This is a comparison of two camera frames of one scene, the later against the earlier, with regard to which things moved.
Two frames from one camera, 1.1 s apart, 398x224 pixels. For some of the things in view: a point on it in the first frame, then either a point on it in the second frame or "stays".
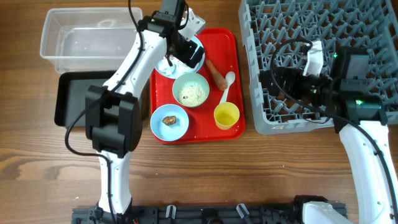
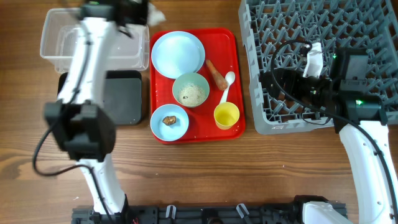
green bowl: x=191 y=89 stays
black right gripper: x=293 y=76 stays
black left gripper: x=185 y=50 → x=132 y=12
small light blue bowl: x=172 y=132 stays
